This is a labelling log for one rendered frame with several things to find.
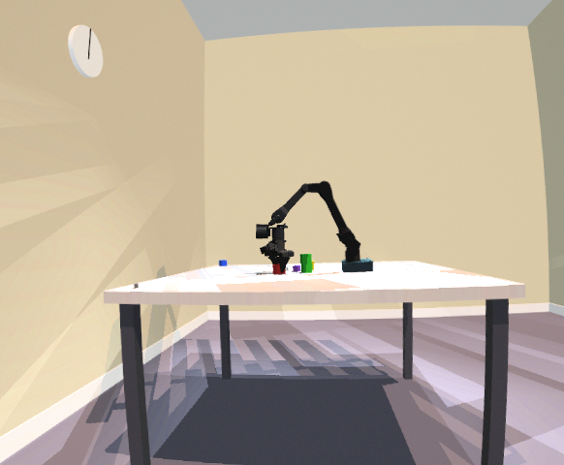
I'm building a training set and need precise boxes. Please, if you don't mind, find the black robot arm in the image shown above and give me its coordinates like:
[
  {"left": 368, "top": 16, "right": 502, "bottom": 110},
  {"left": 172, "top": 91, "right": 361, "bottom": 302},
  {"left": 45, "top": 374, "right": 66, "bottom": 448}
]
[{"left": 256, "top": 180, "right": 360, "bottom": 262}]

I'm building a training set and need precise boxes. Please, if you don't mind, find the red block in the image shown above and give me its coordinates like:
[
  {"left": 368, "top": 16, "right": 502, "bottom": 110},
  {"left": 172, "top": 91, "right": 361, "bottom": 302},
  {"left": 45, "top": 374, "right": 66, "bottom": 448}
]
[{"left": 272, "top": 264, "right": 286, "bottom": 274}]

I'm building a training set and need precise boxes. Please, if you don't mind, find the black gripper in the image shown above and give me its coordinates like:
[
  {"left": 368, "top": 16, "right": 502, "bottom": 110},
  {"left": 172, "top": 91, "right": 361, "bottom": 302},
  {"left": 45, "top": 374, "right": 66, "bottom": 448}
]
[{"left": 265, "top": 238, "right": 294, "bottom": 273}]

